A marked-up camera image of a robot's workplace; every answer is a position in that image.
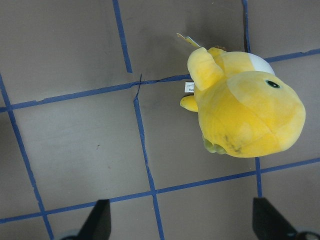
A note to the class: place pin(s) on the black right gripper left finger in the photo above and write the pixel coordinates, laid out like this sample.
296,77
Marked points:
98,224

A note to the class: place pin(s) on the yellow plush dinosaur toy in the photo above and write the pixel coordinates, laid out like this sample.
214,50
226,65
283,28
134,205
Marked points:
244,110

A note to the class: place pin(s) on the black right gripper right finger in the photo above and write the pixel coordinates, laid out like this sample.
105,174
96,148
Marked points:
268,223

